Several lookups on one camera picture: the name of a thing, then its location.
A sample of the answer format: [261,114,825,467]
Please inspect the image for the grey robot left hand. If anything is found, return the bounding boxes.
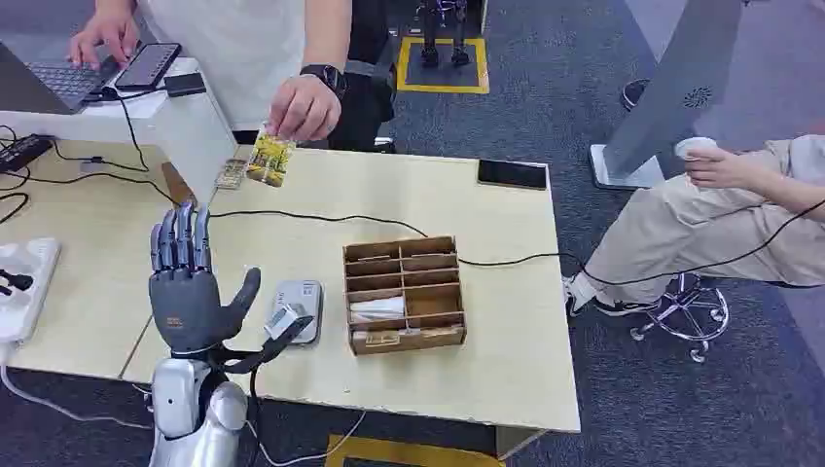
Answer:
[148,201,263,356]

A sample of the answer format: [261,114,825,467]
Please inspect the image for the yellow printed card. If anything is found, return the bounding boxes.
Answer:
[245,125,297,189]

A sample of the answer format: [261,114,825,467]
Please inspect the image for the grey flat device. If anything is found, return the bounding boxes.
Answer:
[267,279,324,346]

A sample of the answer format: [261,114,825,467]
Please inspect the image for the white power strip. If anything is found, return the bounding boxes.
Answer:
[0,236,62,344]

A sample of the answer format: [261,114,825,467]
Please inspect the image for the white side cabinet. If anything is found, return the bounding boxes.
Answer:
[0,56,238,204]

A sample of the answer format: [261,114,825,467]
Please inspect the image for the black plug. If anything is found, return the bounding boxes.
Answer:
[0,269,35,299]

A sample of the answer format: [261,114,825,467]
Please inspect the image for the white card in box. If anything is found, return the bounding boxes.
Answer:
[349,295,408,325]

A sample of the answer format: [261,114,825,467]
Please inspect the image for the small black box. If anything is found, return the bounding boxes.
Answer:
[163,72,208,98]

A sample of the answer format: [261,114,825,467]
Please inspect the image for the black power adapter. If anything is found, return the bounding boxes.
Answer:
[0,133,56,174]

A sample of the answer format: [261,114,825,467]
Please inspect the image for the person's hand holding card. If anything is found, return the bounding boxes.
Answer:
[267,75,342,144]

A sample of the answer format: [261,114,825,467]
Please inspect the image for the wooden card sorting box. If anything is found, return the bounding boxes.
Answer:
[341,235,468,358]

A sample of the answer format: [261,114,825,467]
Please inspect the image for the black tablet with screen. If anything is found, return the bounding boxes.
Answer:
[114,42,184,92]

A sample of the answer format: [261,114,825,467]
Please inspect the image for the standing person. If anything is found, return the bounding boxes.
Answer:
[67,0,396,154]

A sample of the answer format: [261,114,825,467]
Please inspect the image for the dark grey laptop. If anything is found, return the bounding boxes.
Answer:
[0,41,122,117]

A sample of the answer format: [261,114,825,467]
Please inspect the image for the black wristwatch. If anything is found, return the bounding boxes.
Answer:
[299,62,350,99]

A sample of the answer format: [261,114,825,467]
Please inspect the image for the person's hand on laptop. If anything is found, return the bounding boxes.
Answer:
[67,11,140,71]

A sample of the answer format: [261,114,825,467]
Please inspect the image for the black smartphone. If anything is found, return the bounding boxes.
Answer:
[477,158,550,192]

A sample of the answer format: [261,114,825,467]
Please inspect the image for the black robot legs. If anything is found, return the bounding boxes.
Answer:
[415,0,476,69]

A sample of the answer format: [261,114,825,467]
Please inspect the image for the seated person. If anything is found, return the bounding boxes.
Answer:
[562,133,825,318]

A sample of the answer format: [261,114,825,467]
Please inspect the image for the chrome stool base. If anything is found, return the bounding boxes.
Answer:
[629,272,732,366]

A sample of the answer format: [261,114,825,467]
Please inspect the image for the grey kiosk stand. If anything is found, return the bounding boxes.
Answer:
[589,0,747,192]

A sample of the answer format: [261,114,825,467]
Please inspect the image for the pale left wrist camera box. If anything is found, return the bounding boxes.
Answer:
[263,303,315,342]

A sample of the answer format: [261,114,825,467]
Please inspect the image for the white floor cable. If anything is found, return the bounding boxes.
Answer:
[0,362,154,432]

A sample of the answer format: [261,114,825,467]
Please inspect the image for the long black cable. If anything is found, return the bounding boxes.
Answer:
[208,198,825,289]

